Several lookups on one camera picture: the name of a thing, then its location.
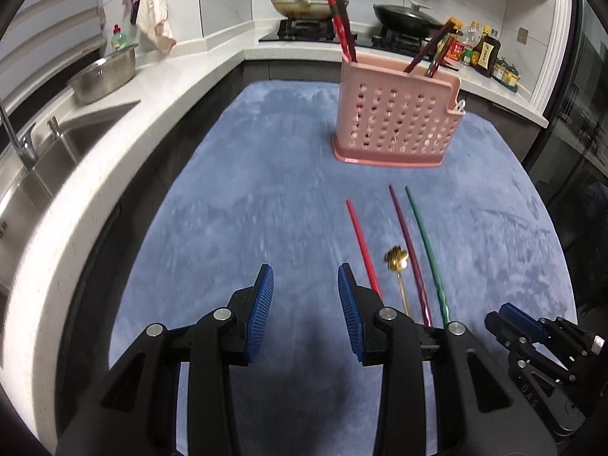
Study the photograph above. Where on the green chopstick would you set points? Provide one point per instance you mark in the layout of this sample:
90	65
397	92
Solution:
439	57
420	228

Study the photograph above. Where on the black pan with lid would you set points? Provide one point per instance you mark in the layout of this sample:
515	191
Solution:
403	16

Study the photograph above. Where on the yellow seasoning packet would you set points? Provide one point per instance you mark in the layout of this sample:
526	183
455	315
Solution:
457	26

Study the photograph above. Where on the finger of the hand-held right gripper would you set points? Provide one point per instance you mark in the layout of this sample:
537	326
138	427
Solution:
501	330
520	320

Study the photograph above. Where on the dark glass door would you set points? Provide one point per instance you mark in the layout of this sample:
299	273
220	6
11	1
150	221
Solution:
579	128

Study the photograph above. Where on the wall switch plate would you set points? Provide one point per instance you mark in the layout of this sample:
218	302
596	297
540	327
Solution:
523	35

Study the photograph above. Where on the clear oil bottle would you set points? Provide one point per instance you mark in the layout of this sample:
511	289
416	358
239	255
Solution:
471	38

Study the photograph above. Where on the small green-cap jar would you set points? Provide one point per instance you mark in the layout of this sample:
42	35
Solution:
468	58

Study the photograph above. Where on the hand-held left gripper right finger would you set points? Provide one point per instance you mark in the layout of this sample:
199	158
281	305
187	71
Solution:
351	318

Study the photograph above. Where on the set of small condiment jars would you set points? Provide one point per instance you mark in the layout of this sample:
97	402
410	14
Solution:
506	73

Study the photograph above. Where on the dark soy sauce bottle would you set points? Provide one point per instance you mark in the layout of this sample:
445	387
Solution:
488	54

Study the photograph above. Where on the steel colander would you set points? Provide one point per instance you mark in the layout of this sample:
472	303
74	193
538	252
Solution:
102	78

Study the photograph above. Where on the white window blind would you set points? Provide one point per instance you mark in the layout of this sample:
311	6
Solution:
47	23

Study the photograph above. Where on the black gas stove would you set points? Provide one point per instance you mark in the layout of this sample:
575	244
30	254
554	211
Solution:
304	33

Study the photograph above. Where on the chrome faucet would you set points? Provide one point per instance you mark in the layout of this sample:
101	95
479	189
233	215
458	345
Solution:
26	149

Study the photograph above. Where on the stainless steel sink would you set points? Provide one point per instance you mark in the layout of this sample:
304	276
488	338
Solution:
52	175

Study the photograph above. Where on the gold flower spoon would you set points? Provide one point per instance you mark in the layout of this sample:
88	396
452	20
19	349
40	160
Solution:
396	259

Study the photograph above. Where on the white hanging cloth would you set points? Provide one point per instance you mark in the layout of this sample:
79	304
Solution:
154	9

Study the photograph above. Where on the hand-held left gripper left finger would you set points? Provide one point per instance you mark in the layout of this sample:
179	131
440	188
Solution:
259	318

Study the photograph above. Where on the red seasoning jar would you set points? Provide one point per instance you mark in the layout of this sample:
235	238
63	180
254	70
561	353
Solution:
457	51

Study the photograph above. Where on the sink soap dispenser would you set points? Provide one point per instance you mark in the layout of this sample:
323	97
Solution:
54	127

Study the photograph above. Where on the red chopstick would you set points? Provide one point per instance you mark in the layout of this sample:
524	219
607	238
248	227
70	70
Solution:
363	247
337	28

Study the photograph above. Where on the blue plush table cloth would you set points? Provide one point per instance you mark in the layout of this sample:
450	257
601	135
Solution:
261	175

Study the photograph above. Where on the beige wok with lid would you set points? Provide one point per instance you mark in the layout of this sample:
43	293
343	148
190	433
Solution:
299	4

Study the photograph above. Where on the pink perforated utensil holder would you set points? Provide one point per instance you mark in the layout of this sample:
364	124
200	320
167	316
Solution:
394	118

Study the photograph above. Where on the green dish soap bottle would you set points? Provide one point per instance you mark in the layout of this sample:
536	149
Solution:
118	40

